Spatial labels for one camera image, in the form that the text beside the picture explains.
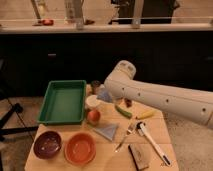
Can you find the blue sponge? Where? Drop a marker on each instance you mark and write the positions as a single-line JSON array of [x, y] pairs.
[[104, 96]]

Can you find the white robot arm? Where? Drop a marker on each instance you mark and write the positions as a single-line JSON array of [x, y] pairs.
[[194, 105]]

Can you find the white paper cup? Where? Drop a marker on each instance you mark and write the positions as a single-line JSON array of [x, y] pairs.
[[92, 102]]

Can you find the orange tomato in cup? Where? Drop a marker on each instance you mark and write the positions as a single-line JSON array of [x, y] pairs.
[[93, 117]]

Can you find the bunch of dark grapes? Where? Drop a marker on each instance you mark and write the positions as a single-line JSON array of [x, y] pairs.
[[128, 103]]

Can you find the green chili pepper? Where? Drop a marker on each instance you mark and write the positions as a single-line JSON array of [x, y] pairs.
[[123, 112]]

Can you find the blue triangular cloth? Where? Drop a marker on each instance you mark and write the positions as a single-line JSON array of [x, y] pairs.
[[108, 131]]

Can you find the green plastic tray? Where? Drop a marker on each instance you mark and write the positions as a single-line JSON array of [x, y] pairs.
[[63, 103]]

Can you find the silver fork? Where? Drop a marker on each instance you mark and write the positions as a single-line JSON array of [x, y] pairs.
[[127, 133]]

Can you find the yellow banana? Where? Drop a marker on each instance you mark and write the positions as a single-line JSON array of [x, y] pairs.
[[145, 115]]

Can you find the orange bowl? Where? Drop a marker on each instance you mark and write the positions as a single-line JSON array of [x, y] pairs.
[[80, 149]]

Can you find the wooden block brush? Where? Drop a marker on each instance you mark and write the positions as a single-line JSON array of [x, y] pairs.
[[138, 157]]

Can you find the purple bowl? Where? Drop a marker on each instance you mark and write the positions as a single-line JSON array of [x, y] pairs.
[[47, 145]]

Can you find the red object on counter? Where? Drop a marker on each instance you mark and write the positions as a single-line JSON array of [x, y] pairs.
[[45, 22]]

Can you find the black stand legs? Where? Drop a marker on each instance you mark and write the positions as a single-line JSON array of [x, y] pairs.
[[12, 123]]

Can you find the white handled peeler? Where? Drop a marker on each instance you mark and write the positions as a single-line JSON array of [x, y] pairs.
[[142, 130]]

